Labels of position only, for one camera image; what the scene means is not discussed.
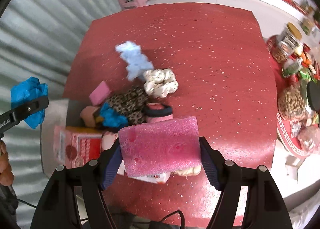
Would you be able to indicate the grey green curtain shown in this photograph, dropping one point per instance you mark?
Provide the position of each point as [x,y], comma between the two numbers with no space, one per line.
[39,38]

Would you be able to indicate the white open storage box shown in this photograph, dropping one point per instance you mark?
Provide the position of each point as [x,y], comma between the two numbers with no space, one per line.
[62,112]

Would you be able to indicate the leopard print scrunchie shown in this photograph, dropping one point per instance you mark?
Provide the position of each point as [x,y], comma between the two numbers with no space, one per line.
[130,104]

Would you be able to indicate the cream polka dot scrunchie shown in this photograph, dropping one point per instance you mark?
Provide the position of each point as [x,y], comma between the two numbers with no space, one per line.
[160,82]

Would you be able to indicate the red speckled floor mat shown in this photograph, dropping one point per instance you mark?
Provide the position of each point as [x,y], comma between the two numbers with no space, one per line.
[220,61]

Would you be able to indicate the pink foam sponge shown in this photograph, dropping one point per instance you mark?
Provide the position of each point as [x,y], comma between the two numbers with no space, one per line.
[160,147]
[100,93]

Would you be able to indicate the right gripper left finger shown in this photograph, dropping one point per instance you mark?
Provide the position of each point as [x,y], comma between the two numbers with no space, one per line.
[57,207]

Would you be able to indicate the person's left hand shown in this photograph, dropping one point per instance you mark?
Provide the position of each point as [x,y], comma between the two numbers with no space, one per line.
[6,177]

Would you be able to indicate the white fox tissue box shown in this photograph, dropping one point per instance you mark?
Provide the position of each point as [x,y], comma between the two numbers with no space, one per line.
[108,140]

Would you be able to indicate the bag of peanuts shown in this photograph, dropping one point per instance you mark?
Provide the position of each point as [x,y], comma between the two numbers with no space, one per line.
[292,103]

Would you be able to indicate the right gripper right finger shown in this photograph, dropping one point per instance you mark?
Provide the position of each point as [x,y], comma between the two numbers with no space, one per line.
[265,207]

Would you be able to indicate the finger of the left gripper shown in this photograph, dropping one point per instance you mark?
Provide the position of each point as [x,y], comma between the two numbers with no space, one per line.
[14,116]

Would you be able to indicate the beige paper packet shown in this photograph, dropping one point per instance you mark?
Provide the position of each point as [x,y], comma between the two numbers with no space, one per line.
[192,171]

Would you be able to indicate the glass jar gold lid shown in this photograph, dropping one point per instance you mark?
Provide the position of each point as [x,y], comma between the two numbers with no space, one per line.
[289,39]

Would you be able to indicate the light blue fluffy cloth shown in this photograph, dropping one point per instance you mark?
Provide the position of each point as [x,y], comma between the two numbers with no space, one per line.
[137,62]

